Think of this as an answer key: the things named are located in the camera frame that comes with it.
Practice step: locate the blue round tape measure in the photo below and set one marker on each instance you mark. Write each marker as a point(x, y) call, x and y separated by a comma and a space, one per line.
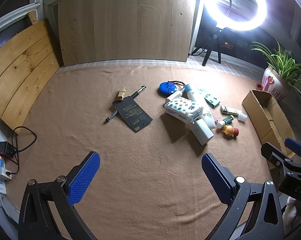
point(167, 88)

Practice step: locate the dragon keychain figurine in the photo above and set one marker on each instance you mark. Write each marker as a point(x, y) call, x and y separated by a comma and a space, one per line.
point(230, 131)

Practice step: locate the patterned lighter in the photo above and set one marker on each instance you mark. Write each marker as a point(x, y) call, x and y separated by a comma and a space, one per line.
point(230, 111)

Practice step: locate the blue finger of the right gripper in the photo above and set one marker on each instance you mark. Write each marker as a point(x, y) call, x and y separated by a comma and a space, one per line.
point(275, 156)
point(293, 146)

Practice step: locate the black gel pen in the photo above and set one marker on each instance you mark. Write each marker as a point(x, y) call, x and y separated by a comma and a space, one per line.
point(125, 106)

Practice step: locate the black card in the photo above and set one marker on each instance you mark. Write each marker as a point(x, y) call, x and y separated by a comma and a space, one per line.
point(139, 120)

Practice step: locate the ring light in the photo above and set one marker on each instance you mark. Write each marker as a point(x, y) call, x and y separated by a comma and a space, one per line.
point(238, 15)

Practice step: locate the wooden clothespin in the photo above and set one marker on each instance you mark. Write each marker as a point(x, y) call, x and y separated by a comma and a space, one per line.
point(121, 94)

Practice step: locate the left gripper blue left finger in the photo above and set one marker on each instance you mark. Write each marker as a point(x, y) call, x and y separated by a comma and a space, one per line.
point(80, 177)

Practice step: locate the red pot saucer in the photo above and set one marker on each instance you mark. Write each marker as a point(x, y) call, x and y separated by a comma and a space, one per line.
point(259, 87)

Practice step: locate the green lip balm stick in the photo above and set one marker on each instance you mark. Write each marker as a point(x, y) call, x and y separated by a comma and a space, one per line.
point(225, 121)

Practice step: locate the cardboard box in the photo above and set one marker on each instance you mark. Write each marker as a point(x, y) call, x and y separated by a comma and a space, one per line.
point(268, 119)

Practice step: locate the small pink bottle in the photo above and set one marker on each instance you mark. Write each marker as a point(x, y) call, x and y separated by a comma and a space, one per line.
point(173, 96)

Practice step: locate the white cylinder cap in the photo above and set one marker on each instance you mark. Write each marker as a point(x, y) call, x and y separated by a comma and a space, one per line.
point(242, 117)

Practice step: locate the spider plant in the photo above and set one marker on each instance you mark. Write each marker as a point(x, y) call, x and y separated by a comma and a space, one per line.
point(282, 62)

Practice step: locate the black charger with cable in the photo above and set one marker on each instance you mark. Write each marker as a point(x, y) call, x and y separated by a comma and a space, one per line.
point(10, 150)

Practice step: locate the patterned tissue pack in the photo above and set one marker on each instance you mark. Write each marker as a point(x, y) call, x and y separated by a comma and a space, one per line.
point(183, 109)

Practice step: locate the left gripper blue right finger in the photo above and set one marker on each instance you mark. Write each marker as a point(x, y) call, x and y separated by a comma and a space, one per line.
point(220, 178)

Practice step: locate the blue patterned card box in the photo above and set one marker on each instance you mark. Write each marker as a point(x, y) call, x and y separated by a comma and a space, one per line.
point(211, 100)

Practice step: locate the pine wood headboard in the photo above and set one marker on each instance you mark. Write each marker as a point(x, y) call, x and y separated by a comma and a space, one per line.
point(27, 62)

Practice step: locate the white red flower pot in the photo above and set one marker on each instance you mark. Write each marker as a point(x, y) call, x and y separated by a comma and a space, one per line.
point(274, 84)

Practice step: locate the white sunscreen bottle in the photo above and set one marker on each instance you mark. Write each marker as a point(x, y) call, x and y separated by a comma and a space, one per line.
point(195, 95)

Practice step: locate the large plywood board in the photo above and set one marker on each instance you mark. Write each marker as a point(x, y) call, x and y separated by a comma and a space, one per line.
point(98, 30)

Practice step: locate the white power adapter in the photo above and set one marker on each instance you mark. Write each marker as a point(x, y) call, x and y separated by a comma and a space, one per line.
point(201, 131)

